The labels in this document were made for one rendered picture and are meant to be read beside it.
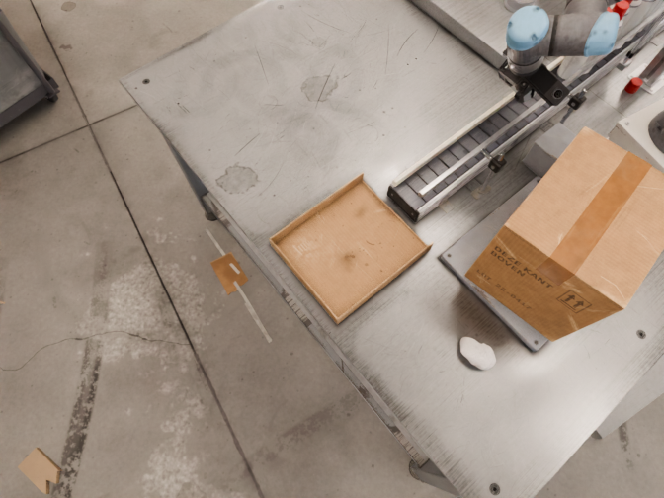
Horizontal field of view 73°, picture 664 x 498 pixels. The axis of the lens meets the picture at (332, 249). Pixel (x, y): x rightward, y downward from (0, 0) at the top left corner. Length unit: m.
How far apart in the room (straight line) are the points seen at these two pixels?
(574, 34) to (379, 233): 0.57
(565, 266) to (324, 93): 0.83
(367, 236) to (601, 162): 0.52
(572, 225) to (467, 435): 0.48
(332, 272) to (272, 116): 0.50
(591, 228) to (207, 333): 1.49
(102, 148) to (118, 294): 0.79
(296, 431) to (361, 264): 0.93
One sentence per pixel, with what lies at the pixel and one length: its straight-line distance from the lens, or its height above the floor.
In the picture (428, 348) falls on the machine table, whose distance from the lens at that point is 1.06.
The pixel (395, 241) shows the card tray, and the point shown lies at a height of 0.83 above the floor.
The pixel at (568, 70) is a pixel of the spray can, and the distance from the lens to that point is 1.48.
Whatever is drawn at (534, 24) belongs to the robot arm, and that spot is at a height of 1.24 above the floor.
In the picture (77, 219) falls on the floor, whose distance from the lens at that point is 2.38.
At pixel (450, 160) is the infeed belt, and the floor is 0.88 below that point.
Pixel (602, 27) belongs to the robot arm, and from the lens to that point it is 1.04.
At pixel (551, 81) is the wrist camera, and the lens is 1.19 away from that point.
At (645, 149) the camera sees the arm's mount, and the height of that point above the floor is 0.92.
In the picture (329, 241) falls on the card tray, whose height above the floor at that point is 0.83.
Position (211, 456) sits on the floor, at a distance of 1.90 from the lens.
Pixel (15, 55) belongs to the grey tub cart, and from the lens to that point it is 2.57.
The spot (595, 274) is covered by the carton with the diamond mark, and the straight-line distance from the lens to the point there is 0.90.
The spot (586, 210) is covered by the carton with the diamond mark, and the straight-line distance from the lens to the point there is 0.95.
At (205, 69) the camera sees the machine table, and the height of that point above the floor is 0.83.
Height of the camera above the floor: 1.85
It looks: 67 degrees down
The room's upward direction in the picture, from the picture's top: straight up
